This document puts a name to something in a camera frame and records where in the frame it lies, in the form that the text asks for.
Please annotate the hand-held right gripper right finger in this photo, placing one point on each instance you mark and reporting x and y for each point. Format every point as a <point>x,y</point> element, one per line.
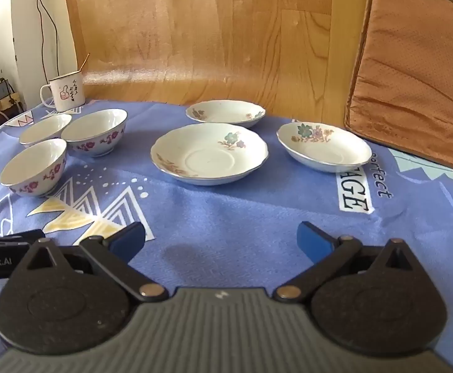
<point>314,241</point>

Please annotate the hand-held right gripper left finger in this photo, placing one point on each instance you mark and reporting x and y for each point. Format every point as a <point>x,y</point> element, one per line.
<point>131,237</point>

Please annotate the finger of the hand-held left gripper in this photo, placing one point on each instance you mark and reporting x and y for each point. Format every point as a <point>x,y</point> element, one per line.
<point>12,236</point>

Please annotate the large white floral plate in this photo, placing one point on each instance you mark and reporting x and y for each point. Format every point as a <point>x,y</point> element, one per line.
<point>209,155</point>

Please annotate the large white floral bowl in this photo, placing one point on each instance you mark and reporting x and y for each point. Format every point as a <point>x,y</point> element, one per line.
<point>94,126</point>

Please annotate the blue printed tablecloth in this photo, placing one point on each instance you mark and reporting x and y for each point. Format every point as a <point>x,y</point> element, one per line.
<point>226,209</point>

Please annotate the small dark grey box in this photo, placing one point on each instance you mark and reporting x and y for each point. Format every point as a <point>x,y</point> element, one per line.
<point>1,89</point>

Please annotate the white enamel mug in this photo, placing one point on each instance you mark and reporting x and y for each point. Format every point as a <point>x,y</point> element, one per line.
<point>69,93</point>

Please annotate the thin wooden stick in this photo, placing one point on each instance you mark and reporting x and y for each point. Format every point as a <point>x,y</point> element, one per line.
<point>84,63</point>

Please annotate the brown seat cushion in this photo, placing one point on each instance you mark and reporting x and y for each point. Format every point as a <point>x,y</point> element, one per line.
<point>417,77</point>

